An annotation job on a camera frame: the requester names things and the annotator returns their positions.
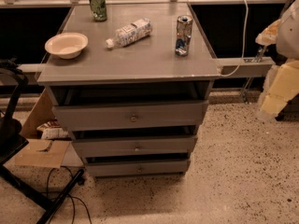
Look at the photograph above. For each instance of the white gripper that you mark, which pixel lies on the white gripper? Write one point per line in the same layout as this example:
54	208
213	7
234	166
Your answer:
290	37

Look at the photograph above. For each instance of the grey bottom drawer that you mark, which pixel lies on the grey bottom drawer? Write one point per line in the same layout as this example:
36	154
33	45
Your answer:
138	168

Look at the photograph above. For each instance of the grey drawer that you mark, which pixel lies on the grey drawer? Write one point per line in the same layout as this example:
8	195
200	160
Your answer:
134	146
127	116
138	168

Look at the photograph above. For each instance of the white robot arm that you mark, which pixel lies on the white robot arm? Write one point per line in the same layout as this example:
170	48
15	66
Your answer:
288	38

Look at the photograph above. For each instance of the grey middle drawer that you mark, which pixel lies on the grey middle drawer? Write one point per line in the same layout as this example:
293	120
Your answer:
134	146

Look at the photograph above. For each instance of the grey top drawer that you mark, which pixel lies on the grey top drawer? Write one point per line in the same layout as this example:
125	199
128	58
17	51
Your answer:
127	116

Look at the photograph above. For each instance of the silver blue energy can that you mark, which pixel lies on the silver blue energy can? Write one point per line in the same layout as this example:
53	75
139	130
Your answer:
184	35

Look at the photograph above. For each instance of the clear plastic water bottle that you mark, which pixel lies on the clear plastic water bottle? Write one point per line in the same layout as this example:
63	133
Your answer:
130	33

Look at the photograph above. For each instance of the green soda can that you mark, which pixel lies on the green soda can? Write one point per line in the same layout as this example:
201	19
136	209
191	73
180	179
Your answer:
98	9

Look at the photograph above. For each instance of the white bowl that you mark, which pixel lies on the white bowl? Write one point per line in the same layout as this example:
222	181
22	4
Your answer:
66	45

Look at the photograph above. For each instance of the brown cardboard box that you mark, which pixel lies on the brown cardboard box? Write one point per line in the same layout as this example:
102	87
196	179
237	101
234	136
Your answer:
40	152

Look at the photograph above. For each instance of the black chair stand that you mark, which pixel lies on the black chair stand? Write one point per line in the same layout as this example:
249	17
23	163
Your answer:
11	142

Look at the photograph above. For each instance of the metal rail bar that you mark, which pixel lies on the metal rail bar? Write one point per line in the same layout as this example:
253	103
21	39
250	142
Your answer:
237	67

